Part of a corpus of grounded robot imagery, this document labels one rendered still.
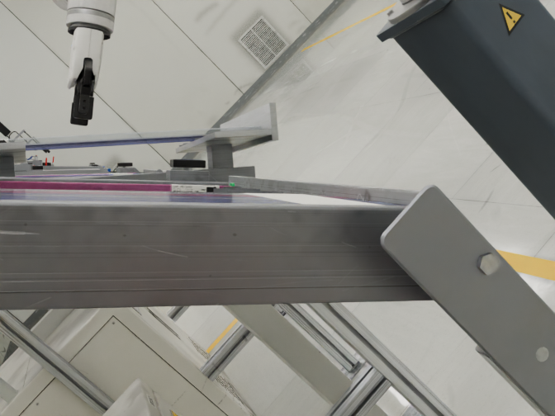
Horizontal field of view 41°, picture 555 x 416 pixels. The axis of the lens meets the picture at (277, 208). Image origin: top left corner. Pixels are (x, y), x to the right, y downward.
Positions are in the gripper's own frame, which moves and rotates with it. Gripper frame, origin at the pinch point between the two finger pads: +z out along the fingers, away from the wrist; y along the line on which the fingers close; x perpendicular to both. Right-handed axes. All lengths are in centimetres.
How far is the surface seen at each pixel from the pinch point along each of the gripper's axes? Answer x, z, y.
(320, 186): 19, 13, 70
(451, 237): 16, 17, 98
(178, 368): 34, 55, -53
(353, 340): 46, 35, 24
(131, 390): 10, 43, 25
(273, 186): 20, 12, 53
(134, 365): 22, 54, -54
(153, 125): 121, -96, -705
